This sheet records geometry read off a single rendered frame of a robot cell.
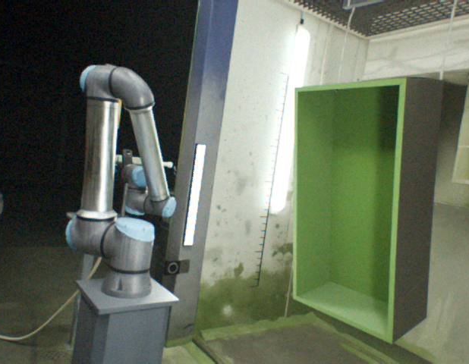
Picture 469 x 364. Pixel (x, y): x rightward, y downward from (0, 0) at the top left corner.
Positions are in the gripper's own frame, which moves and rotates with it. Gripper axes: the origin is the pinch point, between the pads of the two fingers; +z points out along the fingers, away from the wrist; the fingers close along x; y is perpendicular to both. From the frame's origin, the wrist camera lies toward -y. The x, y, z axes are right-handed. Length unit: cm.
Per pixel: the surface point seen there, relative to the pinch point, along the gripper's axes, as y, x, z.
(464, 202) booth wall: -3, 235, -66
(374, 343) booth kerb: 100, 175, -52
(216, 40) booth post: -81, 53, 5
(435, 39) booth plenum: -111, 191, -50
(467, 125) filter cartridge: -53, 198, -77
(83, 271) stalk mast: 64, -3, 25
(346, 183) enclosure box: -7, 118, -55
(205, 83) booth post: -54, 49, 5
